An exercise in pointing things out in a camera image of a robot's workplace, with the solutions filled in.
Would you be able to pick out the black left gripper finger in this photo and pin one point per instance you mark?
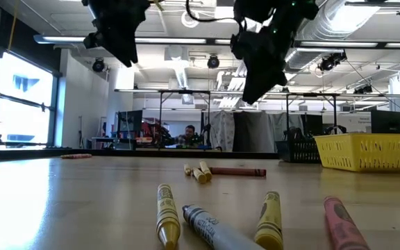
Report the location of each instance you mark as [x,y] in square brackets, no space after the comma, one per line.
[132,48]
[123,48]

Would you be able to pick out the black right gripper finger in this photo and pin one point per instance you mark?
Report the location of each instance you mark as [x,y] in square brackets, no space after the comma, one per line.
[252,88]
[269,88]

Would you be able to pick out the light grey curtain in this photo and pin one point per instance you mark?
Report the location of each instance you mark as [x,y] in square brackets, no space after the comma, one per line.
[283,121]

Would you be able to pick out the ceiling strip light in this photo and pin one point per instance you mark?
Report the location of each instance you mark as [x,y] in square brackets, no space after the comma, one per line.
[172,40]
[342,44]

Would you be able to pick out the dark grey curtain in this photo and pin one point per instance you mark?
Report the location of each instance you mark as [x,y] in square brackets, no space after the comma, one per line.
[253,132]

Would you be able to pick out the patterned white curtain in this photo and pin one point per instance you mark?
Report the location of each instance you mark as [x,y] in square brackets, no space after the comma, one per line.
[221,130]

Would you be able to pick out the black ceiling track light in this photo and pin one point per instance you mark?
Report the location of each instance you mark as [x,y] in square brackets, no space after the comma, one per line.
[332,60]

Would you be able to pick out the black plastic basket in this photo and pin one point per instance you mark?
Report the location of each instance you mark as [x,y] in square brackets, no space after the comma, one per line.
[297,152]

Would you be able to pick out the black computer monitor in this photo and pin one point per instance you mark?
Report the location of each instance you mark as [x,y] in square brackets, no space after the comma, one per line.
[130,123]
[389,121]

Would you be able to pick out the person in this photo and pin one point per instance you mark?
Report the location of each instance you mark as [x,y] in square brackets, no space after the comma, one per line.
[187,135]

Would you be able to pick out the red storage rack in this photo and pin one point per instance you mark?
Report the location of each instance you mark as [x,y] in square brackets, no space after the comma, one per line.
[155,126]

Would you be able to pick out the red crayon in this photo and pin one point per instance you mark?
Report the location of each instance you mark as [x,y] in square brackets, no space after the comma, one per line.
[69,156]
[342,225]
[238,171]
[82,156]

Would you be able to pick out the yellow crayon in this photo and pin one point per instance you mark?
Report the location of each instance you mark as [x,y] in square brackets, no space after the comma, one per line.
[167,215]
[206,170]
[200,175]
[269,222]
[187,169]

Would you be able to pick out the yellow plastic basket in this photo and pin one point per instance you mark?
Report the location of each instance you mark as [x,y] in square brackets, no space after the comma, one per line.
[370,152]

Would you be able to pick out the large window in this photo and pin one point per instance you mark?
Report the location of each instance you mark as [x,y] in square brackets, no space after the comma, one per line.
[23,121]

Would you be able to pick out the white crayon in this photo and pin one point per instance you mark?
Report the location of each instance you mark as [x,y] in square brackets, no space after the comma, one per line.
[214,231]

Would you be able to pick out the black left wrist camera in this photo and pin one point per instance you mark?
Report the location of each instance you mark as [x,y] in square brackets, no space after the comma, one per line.
[90,40]

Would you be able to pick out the white ventilation duct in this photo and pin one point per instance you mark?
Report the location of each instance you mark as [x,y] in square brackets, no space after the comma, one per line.
[179,69]

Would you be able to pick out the black frame workbench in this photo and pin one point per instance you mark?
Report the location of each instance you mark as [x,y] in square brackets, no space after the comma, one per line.
[160,121]
[334,114]

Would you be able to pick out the ribbed silver duct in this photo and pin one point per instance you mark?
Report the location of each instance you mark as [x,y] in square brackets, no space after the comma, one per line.
[325,21]

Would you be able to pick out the white wall sign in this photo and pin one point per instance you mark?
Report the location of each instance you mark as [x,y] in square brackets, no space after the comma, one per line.
[359,123]

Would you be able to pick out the black metal table frame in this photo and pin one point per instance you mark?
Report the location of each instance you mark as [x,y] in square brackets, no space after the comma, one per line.
[151,153]

